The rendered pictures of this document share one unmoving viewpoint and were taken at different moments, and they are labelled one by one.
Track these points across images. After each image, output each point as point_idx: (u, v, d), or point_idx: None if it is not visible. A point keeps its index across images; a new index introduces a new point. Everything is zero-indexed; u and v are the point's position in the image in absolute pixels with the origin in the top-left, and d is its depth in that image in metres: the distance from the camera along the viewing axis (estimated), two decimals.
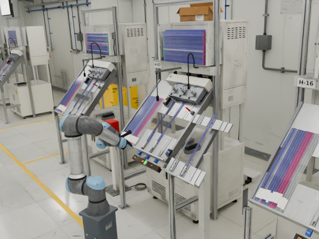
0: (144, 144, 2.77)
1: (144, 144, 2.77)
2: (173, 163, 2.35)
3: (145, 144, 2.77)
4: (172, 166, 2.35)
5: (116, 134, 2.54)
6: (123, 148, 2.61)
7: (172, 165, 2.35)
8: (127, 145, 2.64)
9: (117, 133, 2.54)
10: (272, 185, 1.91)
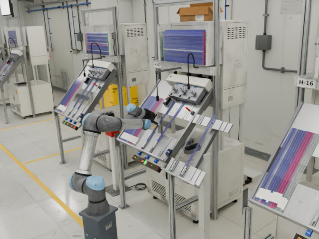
0: (144, 144, 2.77)
1: (144, 144, 2.77)
2: (173, 163, 2.35)
3: (145, 144, 2.77)
4: (172, 166, 2.35)
5: None
6: None
7: (172, 165, 2.35)
8: None
9: None
10: (272, 185, 1.91)
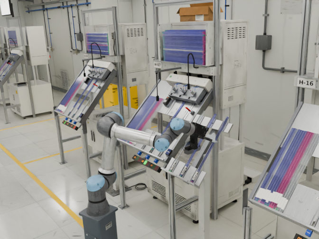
0: (194, 177, 2.18)
1: (194, 176, 2.18)
2: (173, 163, 2.35)
3: (196, 176, 2.18)
4: (172, 166, 2.35)
5: None
6: None
7: (172, 165, 2.35)
8: None
9: None
10: (272, 185, 1.91)
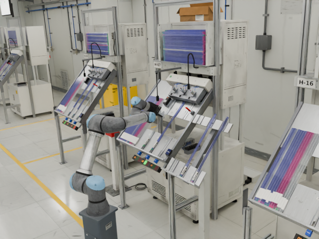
0: (194, 177, 2.18)
1: (194, 176, 2.18)
2: (147, 139, 2.79)
3: (196, 176, 2.18)
4: (145, 141, 2.78)
5: None
6: None
7: (145, 141, 2.78)
8: None
9: None
10: (272, 185, 1.91)
